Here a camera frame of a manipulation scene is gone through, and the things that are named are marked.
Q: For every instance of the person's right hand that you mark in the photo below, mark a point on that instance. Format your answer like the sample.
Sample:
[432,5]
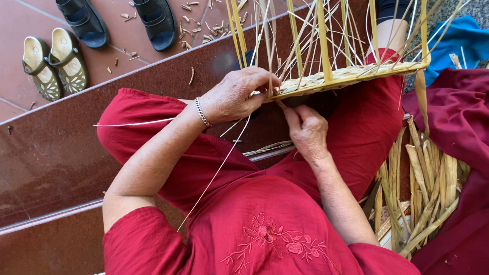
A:
[310,134]

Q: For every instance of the person's left hand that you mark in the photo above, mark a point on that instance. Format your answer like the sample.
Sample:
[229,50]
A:
[229,97]

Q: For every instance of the brown reed weaving strand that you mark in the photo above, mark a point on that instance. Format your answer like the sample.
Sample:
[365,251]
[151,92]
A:
[279,105]

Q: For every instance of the unfinished woven reed basket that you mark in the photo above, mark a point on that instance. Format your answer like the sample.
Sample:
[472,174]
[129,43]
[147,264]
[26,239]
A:
[342,75]

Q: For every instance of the flat bundle of reed strands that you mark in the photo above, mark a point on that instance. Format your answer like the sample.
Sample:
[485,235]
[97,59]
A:
[268,147]

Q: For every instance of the scattered reed scraps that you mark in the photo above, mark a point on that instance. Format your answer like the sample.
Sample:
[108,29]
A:
[200,24]

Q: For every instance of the pale thin reed strand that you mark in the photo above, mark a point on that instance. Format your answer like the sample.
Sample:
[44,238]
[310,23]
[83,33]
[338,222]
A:
[134,123]
[214,177]

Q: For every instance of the person's red embroidered clothing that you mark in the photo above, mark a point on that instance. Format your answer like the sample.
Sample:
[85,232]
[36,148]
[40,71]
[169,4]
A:
[274,213]

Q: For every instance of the dark metal cutting tool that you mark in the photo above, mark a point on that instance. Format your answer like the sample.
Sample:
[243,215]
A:
[372,199]

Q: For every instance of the black slide sandal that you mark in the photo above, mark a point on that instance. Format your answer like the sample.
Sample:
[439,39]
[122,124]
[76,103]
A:
[83,13]
[156,14]

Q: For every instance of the patterned mat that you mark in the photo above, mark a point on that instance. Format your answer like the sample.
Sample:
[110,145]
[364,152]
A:
[389,230]

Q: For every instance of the bundle of dried reed stalks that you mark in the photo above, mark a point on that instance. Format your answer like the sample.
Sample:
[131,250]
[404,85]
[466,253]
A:
[423,190]

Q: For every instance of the person's lower leg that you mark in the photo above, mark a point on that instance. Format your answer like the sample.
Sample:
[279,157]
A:
[391,34]

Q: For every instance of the dark red cloth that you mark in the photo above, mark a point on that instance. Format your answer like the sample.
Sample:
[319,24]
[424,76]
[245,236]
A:
[471,131]

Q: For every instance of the olive green cutout shoe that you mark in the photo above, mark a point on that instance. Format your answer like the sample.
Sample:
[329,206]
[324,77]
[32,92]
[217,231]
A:
[41,69]
[69,59]

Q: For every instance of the blue cloth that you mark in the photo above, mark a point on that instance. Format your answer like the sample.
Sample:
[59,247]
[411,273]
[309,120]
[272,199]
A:
[459,43]

